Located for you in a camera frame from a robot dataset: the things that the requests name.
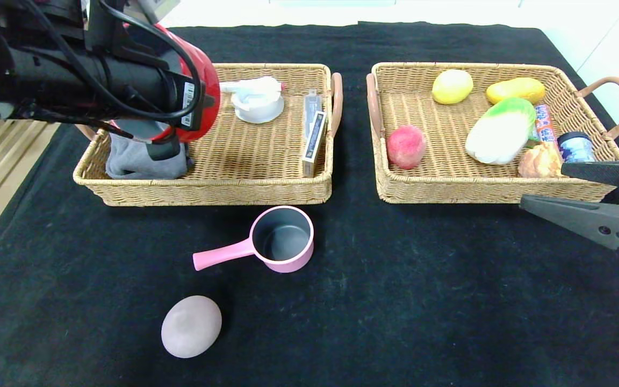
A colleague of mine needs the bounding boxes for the grey slim rectangular case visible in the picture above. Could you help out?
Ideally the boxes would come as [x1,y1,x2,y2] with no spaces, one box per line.
[304,90,325,116]

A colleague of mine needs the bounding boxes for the black tablecloth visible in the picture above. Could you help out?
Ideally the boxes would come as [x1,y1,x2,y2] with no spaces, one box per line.
[0,23,619,387]

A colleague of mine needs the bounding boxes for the yellow mango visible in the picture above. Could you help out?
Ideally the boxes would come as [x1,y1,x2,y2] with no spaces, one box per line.
[486,77,546,105]

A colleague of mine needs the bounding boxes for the white cup with brush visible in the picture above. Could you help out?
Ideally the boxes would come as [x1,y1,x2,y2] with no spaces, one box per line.
[218,76,286,125]

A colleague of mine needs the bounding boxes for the red pot black handles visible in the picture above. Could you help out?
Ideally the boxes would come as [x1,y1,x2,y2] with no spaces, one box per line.
[110,23,221,161]

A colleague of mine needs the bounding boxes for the pale purple egg-shaped taro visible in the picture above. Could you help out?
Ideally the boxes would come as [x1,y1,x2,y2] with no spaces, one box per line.
[161,295,223,359]

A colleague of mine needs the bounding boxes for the playing card box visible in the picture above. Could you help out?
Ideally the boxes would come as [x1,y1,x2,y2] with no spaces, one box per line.
[301,111,327,178]

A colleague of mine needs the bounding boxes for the toy burger bun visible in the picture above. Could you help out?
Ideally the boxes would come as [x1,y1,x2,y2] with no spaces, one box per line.
[517,141,569,179]

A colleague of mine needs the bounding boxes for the wicker basket brown handles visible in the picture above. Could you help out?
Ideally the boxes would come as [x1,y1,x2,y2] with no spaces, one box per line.
[366,62,619,205]
[73,63,343,207]

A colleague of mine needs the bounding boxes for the thin labelled gripper cable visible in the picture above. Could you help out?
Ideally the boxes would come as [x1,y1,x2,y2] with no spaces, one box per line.
[19,105,133,140]

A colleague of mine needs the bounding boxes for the orange sausage pack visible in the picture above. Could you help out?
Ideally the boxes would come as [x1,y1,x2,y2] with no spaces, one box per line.
[534,104,558,145]

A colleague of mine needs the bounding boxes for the toy napa cabbage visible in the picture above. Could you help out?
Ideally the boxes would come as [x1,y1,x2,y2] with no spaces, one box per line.
[464,97,537,166]

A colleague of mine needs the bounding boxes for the thick black camera cable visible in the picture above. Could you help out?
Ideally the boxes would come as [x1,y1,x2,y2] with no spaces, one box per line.
[19,0,203,121]

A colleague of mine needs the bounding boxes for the grey folded towel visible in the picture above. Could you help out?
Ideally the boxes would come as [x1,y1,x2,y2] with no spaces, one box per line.
[106,133,195,180]

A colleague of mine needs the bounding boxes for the yellow lemon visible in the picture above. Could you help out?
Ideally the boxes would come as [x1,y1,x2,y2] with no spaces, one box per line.
[431,69,473,105]

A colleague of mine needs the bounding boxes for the pink saucepan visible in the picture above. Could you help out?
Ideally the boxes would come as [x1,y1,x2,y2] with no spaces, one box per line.
[192,206,315,274]

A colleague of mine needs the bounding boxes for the dark blue jar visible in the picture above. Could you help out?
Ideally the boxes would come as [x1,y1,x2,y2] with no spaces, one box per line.
[558,132,595,162]

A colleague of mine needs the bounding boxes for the red peach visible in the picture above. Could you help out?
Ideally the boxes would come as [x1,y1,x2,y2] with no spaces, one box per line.
[386,125,427,170]

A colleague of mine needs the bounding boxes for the white table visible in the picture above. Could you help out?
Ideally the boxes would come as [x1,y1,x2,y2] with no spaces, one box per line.
[164,0,544,54]

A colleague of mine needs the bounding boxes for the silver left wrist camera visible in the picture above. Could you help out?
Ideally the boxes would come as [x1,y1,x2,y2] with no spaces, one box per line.
[138,0,181,22]

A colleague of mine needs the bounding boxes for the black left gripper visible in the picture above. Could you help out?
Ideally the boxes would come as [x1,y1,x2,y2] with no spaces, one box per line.
[134,60,215,130]

